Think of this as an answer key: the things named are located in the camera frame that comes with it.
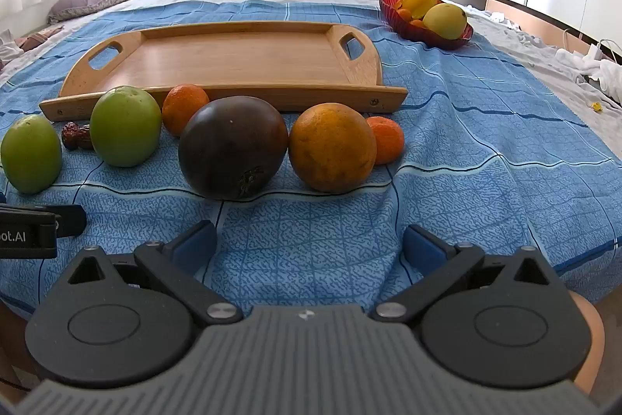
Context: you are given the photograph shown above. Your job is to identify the white cable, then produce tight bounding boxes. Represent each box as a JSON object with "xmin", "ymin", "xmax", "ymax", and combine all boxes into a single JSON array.
[{"xmin": 563, "ymin": 26, "xmax": 586, "ymax": 52}]

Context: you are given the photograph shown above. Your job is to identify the blue checked blanket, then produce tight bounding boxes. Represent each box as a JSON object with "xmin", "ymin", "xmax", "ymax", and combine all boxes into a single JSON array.
[{"xmin": 0, "ymin": 0, "xmax": 620, "ymax": 323}]

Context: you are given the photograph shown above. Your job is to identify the pink cloth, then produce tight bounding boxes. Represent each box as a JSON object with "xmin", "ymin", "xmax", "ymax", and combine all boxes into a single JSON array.
[{"xmin": 14, "ymin": 23, "xmax": 64, "ymax": 51}]

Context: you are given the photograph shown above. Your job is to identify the wooden tray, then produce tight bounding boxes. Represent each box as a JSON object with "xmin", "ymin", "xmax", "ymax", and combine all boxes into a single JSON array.
[{"xmin": 39, "ymin": 21, "xmax": 409, "ymax": 123}]

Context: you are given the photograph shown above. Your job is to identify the white crumpled clothes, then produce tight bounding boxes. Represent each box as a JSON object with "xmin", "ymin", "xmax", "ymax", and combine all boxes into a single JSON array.
[{"xmin": 556, "ymin": 48, "xmax": 622, "ymax": 101}]

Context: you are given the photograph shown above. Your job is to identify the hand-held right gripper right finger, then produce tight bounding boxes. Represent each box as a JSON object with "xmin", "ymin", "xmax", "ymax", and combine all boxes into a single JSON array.
[{"xmin": 372, "ymin": 224, "xmax": 564, "ymax": 324}]

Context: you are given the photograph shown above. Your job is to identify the red glass bowl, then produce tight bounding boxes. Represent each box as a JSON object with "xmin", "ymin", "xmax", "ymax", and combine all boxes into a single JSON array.
[{"xmin": 378, "ymin": 0, "xmax": 474, "ymax": 51}]

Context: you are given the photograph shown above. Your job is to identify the large orange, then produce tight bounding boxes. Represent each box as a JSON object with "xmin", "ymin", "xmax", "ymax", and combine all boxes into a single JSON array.
[{"xmin": 288, "ymin": 102, "xmax": 378, "ymax": 193}]

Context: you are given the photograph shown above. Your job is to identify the yellow mango in bowl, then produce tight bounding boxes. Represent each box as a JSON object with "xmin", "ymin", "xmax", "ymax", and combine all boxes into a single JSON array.
[{"xmin": 393, "ymin": 0, "xmax": 438, "ymax": 19}]

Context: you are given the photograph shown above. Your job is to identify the dark purple round fruit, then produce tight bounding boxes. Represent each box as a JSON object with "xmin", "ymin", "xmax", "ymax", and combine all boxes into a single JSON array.
[{"xmin": 178, "ymin": 95, "xmax": 290, "ymax": 201}]

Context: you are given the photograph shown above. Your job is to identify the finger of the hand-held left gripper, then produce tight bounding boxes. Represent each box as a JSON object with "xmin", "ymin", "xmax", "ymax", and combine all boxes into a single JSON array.
[{"xmin": 52, "ymin": 204, "xmax": 88, "ymax": 237}]

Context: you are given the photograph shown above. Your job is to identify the green apple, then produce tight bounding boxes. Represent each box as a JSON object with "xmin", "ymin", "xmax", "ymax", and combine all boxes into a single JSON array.
[
  {"xmin": 90, "ymin": 86, "xmax": 162, "ymax": 168},
  {"xmin": 0, "ymin": 114, "xmax": 63, "ymax": 194}
]

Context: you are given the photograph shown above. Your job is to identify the white cloth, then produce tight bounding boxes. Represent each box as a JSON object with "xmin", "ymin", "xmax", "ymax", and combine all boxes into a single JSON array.
[{"xmin": 0, "ymin": 31, "xmax": 23, "ymax": 62}]

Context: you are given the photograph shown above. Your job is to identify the person's leg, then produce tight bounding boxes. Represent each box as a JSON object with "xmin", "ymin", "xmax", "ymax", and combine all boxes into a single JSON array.
[{"xmin": 568, "ymin": 291, "xmax": 606, "ymax": 396}]

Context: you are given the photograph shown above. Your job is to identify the small mandarin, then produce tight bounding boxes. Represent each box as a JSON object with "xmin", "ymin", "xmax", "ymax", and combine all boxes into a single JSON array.
[
  {"xmin": 365, "ymin": 116, "xmax": 405, "ymax": 166},
  {"xmin": 162, "ymin": 83, "xmax": 211, "ymax": 138}
]

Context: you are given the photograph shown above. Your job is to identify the dried red date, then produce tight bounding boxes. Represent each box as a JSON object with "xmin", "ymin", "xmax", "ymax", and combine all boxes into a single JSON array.
[{"xmin": 61, "ymin": 122, "xmax": 94, "ymax": 151}]

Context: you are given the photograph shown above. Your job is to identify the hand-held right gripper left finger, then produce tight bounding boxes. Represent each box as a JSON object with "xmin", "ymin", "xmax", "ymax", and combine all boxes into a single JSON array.
[{"xmin": 63, "ymin": 221, "xmax": 244, "ymax": 326}]

